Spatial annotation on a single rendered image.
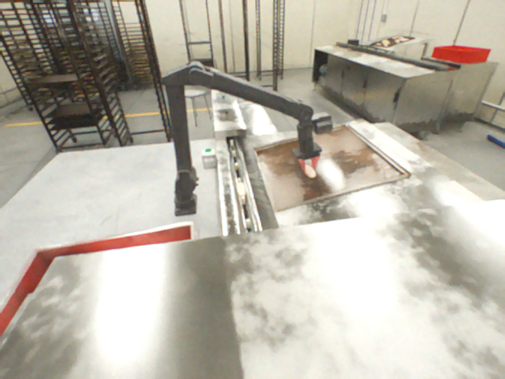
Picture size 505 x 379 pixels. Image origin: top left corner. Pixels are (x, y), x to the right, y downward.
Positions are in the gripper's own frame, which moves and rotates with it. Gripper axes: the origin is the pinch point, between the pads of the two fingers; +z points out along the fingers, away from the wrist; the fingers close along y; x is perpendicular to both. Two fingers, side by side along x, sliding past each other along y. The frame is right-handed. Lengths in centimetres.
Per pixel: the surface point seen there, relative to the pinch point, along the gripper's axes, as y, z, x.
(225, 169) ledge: 33.4, 1.2, -21.1
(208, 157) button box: 40, -2, -32
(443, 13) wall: -362, 21, -346
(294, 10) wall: -238, -16, -698
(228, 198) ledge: 34.5, 1.2, 2.1
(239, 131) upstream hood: 20, -1, -56
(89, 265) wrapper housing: 43, -45, 70
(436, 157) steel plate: -72, 24, -12
